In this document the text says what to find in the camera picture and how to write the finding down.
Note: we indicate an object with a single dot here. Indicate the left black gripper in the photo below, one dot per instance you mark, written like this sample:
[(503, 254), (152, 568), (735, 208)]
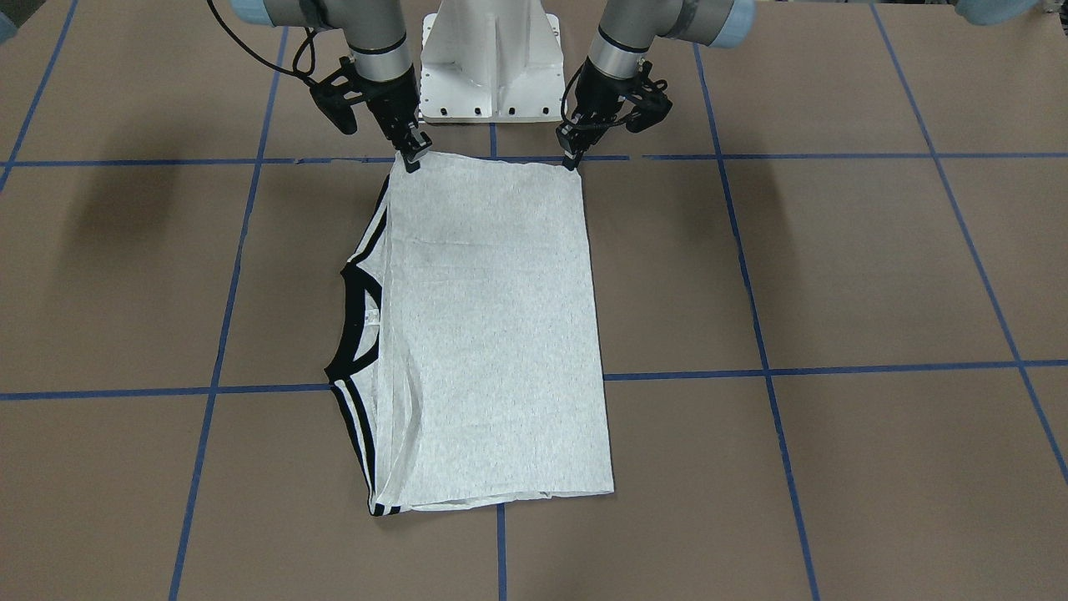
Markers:
[(599, 96)]

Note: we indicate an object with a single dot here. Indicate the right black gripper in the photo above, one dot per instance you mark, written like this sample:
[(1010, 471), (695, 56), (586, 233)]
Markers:
[(394, 100)]

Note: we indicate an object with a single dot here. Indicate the grey cartoon print t-shirt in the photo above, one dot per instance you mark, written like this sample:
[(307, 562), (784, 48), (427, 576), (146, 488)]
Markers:
[(469, 370)]

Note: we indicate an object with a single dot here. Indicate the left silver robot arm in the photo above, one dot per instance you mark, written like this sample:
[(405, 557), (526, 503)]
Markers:
[(627, 29)]

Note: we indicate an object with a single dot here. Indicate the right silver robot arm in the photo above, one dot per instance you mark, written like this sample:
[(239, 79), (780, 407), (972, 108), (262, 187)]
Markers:
[(378, 72)]

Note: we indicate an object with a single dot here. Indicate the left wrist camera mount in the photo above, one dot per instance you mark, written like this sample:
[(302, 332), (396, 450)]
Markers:
[(650, 103)]

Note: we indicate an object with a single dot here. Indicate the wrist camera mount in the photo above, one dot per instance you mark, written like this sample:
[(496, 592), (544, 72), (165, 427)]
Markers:
[(336, 95), (650, 103)]

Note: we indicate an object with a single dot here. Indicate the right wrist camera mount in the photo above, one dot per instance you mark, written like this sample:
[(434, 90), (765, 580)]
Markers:
[(336, 95)]

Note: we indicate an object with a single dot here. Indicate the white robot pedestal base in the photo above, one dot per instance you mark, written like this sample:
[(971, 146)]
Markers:
[(491, 62)]

